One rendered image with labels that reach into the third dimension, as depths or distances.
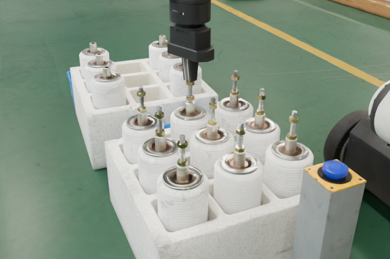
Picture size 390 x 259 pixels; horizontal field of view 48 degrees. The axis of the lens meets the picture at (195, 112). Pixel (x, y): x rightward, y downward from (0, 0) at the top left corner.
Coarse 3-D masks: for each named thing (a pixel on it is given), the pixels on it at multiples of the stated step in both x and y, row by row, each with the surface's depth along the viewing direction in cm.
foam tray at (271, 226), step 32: (128, 192) 89; (128, 224) 96; (160, 224) 79; (224, 224) 79; (256, 224) 82; (288, 224) 86; (160, 256) 75; (192, 256) 78; (224, 256) 82; (256, 256) 86; (288, 256) 90
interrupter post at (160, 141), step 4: (156, 136) 87; (160, 136) 87; (164, 136) 88; (156, 140) 88; (160, 140) 87; (164, 140) 88; (156, 144) 88; (160, 144) 88; (164, 144) 88; (156, 148) 89; (160, 148) 88; (164, 148) 89
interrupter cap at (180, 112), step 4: (180, 108) 105; (184, 108) 105; (196, 108) 105; (200, 108) 105; (176, 112) 103; (180, 112) 103; (184, 112) 104; (196, 112) 104; (200, 112) 103; (204, 112) 103; (176, 116) 101; (180, 116) 101; (184, 116) 101; (188, 116) 102; (192, 116) 102; (196, 116) 101; (200, 116) 101; (204, 116) 102; (188, 120) 100; (192, 120) 100
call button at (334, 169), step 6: (324, 162) 71; (330, 162) 70; (336, 162) 70; (324, 168) 69; (330, 168) 69; (336, 168) 69; (342, 168) 69; (348, 168) 69; (330, 174) 68; (336, 174) 68; (342, 174) 68
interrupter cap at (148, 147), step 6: (168, 138) 92; (144, 144) 90; (150, 144) 90; (168, 144) 90; (174, 144) 90; (144, 150) 88; (150, 150) 88; (156, 150) 88; (162, 150) 88; (168, 150) 88; (174, 150) 88; (156, 156) 86; (162, 156) 86
